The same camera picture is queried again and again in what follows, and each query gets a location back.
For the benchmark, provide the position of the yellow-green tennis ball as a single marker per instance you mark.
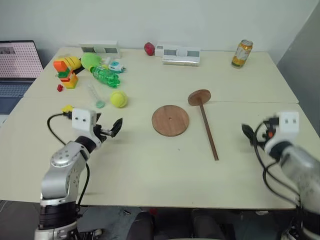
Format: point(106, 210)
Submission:
point(119, 99)

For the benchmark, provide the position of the red toy fruit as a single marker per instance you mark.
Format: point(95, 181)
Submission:
point(149, 48)

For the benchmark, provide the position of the grey open laptop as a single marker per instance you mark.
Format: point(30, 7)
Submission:
point(17, 72)

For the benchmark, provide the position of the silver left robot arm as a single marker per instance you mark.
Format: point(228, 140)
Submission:
point(62, 172)

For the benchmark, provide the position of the round wooden disc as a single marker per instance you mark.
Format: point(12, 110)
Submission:
point(170, 120)

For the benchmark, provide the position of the teal and white small gadget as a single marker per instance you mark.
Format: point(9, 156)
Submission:
point(115, 66)

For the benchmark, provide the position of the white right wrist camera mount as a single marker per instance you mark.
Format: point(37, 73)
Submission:
point(288, 123)

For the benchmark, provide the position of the colourful building block tower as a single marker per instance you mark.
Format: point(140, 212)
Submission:
point(67, 75)

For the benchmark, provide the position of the wooden stick with disc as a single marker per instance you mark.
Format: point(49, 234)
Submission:
point(203, 112)

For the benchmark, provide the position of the yellow toy banana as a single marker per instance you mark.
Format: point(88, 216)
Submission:
point(72, 62)

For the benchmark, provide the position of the small red block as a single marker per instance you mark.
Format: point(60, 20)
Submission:
point(59, 88)

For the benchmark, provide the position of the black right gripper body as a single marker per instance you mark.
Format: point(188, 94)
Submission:
point(269, 128)

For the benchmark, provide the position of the small yellow block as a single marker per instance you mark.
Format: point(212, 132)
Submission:
point(67, 108)

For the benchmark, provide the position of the white box with grey windows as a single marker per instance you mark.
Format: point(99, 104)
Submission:
point(100, 48)

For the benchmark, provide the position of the dark rounded shape under table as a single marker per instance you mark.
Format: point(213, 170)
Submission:
point(141, 226)
point(207, 226)

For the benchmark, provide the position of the green plastic bottle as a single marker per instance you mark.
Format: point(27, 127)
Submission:
point(106, 76)

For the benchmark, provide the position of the clear plastic tube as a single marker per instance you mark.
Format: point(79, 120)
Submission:
point(96, 96)

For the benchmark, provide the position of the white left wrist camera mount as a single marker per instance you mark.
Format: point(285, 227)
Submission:
point(81, 120)

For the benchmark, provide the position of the green ball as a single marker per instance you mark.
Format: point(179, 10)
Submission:
point(90, 60)

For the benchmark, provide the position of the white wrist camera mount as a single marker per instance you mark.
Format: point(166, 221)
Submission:
point(288, 123)
point(81, 120)

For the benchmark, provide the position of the yellow drink can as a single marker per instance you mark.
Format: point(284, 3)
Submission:
point(242, 53)

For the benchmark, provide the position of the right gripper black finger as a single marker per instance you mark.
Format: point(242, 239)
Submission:
point(248, 132)

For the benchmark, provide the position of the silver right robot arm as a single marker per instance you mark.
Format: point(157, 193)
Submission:
point(303, 172)

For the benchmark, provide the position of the white flat box with windows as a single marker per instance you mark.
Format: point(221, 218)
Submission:
point(181, 56)

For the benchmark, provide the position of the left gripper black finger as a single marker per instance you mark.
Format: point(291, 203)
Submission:
point(98, 118)
point(117, 127)

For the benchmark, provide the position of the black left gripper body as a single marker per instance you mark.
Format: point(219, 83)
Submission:
point(104, 131)

